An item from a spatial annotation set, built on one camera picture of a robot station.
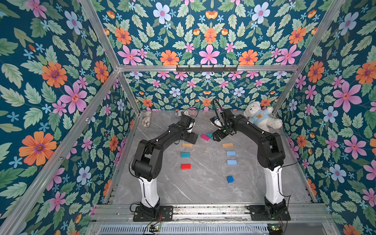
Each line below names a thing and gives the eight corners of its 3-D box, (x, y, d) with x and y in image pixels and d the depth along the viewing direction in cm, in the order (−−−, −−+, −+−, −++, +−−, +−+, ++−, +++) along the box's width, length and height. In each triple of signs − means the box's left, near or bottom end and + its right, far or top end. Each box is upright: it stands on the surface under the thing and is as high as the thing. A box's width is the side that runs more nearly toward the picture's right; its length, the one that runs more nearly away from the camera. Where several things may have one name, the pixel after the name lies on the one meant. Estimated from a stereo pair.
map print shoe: (141, 127, 112) (140, 124, 109) (144, 113, 121) (143, 110, 119) (149, 126, 112) (148, 124, 109) (151, 112, 122) (150, 110, 119)
